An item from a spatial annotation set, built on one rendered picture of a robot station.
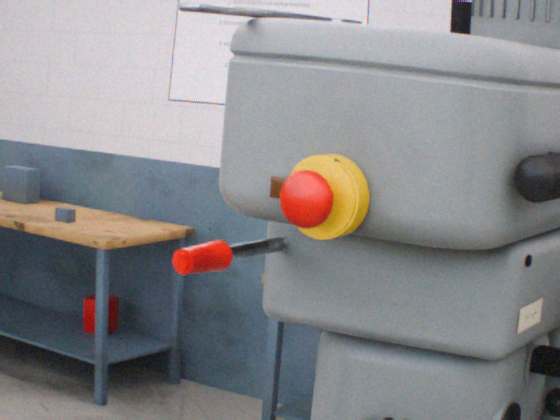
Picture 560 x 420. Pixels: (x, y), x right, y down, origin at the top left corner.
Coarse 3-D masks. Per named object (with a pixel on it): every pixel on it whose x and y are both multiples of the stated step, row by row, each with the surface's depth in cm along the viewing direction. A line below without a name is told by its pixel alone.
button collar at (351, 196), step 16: (304, 160) 87; (320, 160) 86; (336, 160) 85; (336, 176) 85; (352, 176) 85; (336, 192) 85; (352, 192) 84; (368, 192) 86; (336, 208) 85; (352, 208) 85; (336, 224) 85; (352, 224) 85
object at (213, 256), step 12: (216, 240) 94; (264, 240) 99; (276, 240) 100; (180, 252) 90; (192, 252) 90; (204, 252) 91; (216, 252) 92; (228, 252) 93; (240, 252) 96; (252, 252) 97; (264, 252) 99; (180, 264) 90; (192, 264) 90; (204, 264) 91; (216, 264) 92; (228, 264) 93
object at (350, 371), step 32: (320, 352) 106; (352, 352) 103; (384, 352) 101; (416, 352) 100; (320, 384) 106; (352, 384) 103; (384, 384) 101; (416, 384) 99; (448, 384) 98; (480, 384) 98; (512, 384) 101; (320, 416) 106; (352, 416) 103; (384, 416) 101; (416, 416) 100; (448, 416) 98; (480, 416) 99; (512, 416) 101
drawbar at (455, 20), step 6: (456, 0) 103; (456, 6) 103; (462, 6) 103; (468, 6) 103; (456, 12) 103; (462, 12) 103; (468, 12) 103; (450, 18) 104; (456, 18) 103; (462, 18) 103; (468, 18) 103; (456, 24) 103; (462, 24) 103; (468, 24) 104; (450, 30) 104; (456, 30) 103; (462, 30) 103; (468, 30) 104
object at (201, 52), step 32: (192, 0) 632; (224, 0) 621; (256, 0) 610; (288, 0) 600; (320, 0) 590; (352, 0) 580; (192, 32) 633; (224, 32) 622; (192, 64) 635; (224, 64) 624; (192, 96) 636; (224, 96) 625
